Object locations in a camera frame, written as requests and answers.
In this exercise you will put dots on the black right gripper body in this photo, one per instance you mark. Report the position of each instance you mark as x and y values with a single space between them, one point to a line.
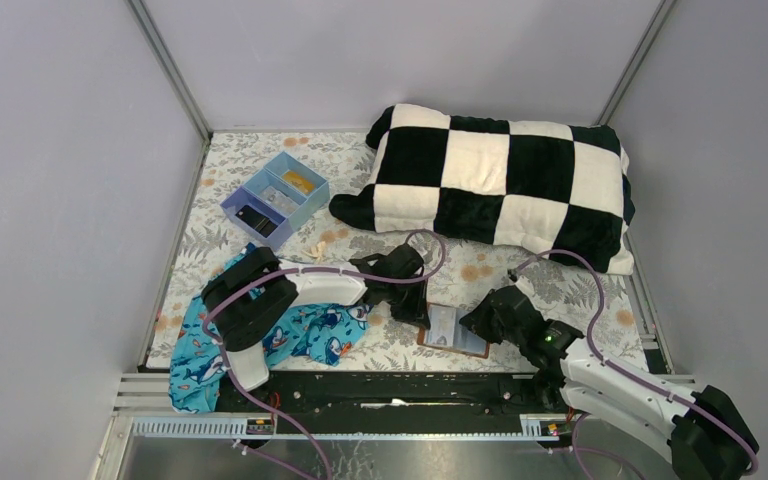
490 321

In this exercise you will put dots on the blue shark print shorts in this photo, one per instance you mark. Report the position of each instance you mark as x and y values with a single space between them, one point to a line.
199 361

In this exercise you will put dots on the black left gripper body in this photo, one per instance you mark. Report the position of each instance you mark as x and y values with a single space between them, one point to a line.
409 302

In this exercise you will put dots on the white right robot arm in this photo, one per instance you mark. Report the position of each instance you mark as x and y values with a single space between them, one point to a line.
701 434

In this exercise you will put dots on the floral patterned table cloth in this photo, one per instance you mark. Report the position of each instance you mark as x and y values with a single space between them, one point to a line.
469 270

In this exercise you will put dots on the gold card in box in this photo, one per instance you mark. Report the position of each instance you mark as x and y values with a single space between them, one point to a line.
299 182

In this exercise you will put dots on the perforated metal cable tray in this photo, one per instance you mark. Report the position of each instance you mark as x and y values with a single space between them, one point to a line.
367 426

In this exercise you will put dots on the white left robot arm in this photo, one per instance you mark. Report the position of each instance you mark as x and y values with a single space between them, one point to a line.
266 309

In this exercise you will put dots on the blue three-compartment organizer box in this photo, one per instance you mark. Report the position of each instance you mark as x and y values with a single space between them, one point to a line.
271 175

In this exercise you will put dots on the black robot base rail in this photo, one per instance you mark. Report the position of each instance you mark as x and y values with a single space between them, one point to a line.
305 393

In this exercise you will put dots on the silver card in box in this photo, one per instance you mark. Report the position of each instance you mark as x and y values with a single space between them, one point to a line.
279 201

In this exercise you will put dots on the black card in box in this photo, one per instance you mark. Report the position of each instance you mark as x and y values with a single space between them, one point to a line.
257 221

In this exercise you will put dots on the brown leather card holder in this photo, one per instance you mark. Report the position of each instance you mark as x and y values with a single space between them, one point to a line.
465 342

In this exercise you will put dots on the black white checkered pillow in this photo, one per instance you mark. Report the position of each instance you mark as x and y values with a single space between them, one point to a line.
542 186

